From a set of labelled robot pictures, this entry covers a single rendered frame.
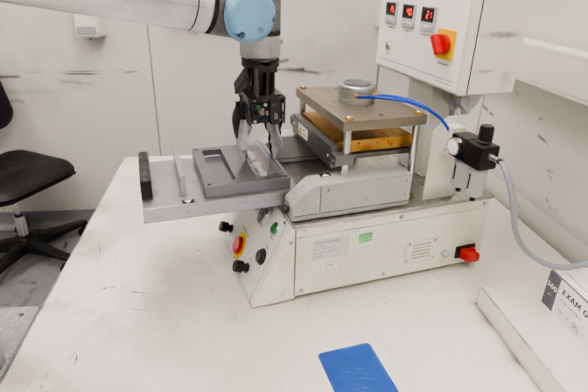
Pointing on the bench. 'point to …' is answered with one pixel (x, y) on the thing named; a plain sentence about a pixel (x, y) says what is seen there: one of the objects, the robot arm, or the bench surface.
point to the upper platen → (365, 138)
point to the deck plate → (297, 170)
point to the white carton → (570, 300)
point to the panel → (254, 242)
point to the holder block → (232, 173)
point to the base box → (371, 249)
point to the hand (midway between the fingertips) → (257, 153)
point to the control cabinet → (453, 38)
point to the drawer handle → (144, 176)
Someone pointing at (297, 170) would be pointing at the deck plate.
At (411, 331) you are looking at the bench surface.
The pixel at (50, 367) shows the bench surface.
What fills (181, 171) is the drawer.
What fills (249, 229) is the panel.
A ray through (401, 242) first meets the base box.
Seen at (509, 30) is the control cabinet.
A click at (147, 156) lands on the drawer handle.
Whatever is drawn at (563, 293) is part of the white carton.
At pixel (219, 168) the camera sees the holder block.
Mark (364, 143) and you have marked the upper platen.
